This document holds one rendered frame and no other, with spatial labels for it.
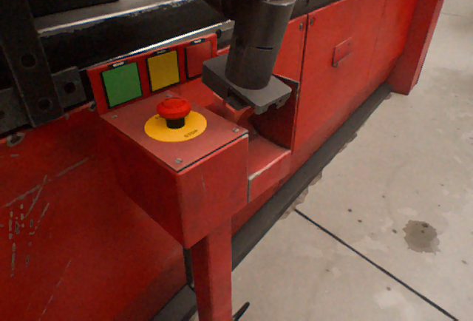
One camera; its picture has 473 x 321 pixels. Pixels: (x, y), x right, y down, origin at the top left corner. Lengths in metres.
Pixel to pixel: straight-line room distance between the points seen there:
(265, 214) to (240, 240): 0.16
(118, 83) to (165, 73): 0.07
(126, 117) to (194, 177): 0.13
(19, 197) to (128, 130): 0.19
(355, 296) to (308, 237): 0.26
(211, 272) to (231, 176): 0.25
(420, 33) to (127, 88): 2.11
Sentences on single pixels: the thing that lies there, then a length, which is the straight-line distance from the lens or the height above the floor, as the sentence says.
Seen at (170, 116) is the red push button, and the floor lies 0.80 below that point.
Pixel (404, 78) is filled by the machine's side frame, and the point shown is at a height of 0.12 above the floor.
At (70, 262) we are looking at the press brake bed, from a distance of 0.63.
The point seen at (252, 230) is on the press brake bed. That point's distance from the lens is 1.24.
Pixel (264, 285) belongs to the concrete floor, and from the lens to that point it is 1.17.
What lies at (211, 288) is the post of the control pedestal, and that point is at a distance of 0.64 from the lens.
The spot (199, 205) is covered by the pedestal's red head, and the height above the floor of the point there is 0.72.
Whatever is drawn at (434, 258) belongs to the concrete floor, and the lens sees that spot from 1.41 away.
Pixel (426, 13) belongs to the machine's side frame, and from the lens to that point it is 2.36.
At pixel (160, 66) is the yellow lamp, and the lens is 0.47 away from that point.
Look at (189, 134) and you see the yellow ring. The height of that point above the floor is 0.78.
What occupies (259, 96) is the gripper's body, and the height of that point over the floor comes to 0.81.
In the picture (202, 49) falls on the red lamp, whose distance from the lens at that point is 0.51.
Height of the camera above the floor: 0.98
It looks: 35 degrees down
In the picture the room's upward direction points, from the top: straight up
